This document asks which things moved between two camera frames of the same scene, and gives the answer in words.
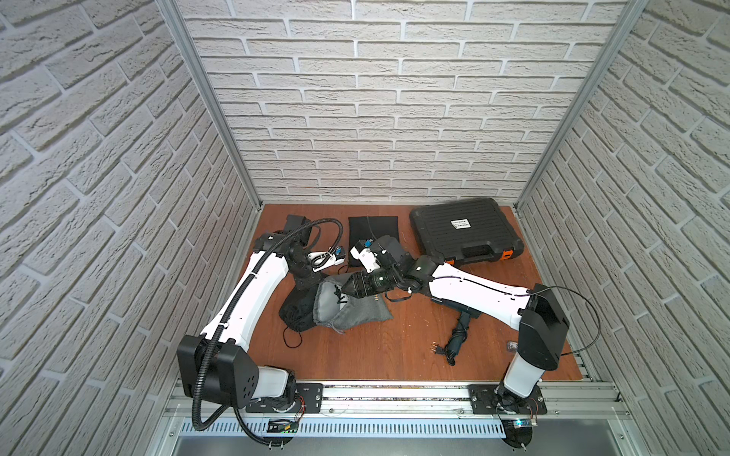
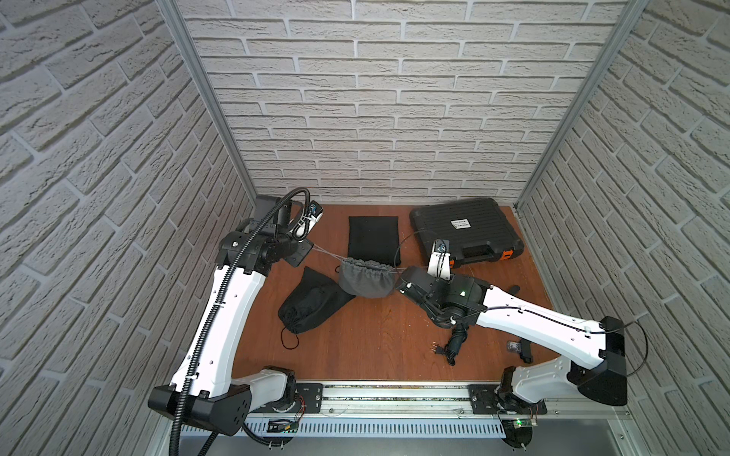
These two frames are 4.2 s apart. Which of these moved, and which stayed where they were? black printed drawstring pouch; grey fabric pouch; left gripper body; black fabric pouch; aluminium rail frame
Moved: left gripper body; grey fabric pouch
Stayed: black fabric pouch; black printed drawstring pouch; aluminium rail frame
